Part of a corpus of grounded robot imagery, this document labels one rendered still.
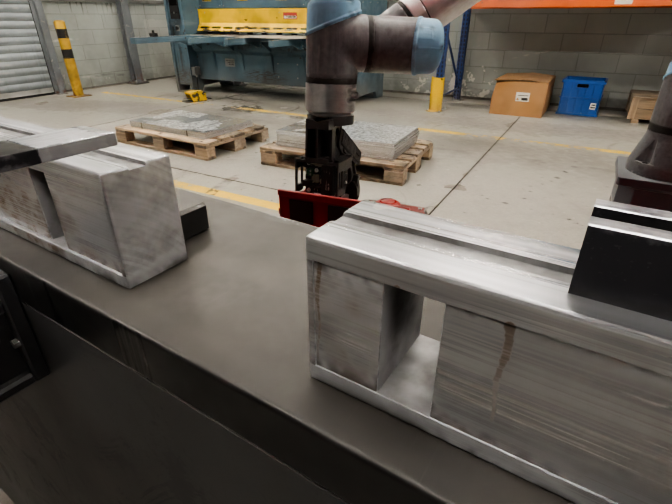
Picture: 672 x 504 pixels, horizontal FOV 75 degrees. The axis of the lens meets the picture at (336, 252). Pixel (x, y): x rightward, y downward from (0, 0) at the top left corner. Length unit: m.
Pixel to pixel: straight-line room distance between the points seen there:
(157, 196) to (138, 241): 0.04
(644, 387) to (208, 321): 0.25
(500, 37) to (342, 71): 6.27
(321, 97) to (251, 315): 0.41
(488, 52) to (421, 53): 6.26
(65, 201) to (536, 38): 6.61
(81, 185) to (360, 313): 0.24
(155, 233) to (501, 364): 0.28
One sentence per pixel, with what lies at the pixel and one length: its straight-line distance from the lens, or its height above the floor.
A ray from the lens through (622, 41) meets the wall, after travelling 6.78.
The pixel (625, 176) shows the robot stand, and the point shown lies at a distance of 1.09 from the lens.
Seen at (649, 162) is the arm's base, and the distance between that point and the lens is 1.12.
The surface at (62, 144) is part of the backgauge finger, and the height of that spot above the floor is 1.00.
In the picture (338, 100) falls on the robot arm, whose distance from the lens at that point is 0.66.
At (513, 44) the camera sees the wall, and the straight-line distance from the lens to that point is 6.87.
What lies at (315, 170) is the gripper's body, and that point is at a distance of 0.67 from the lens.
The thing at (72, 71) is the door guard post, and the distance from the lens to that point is 7.88.
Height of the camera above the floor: 1.07
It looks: 28 degrees down
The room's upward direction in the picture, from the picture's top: straight up
